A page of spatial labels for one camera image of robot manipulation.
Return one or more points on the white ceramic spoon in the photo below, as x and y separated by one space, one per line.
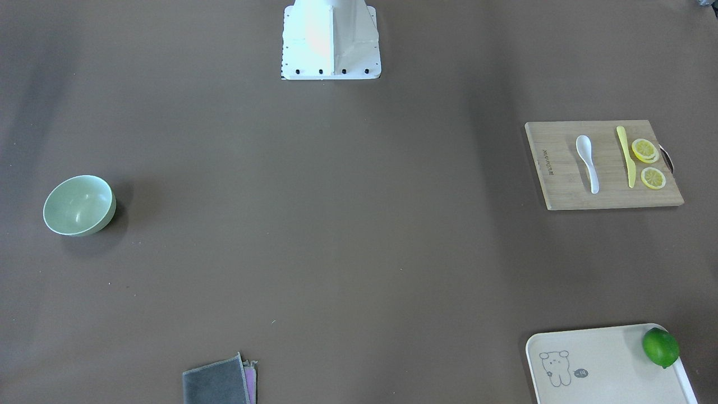
584 150

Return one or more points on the light green bowl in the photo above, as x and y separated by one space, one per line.
80 206

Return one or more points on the pink cloth under grey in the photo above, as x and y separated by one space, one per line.
251 377

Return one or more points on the grey folded cloth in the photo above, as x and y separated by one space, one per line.
219 382

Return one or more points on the bamboo cutting board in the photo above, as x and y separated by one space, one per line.
565 179

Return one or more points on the yellow plastic knife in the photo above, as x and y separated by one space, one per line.
629 163

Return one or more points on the upper lemon slice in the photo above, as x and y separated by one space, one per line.
642 143

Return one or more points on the lower lemon slice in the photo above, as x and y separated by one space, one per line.
653 178

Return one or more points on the cream rabbit tray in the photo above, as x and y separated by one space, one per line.
602 365

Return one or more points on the green lime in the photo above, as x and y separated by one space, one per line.
661 347

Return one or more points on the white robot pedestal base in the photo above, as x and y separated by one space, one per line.
330 40

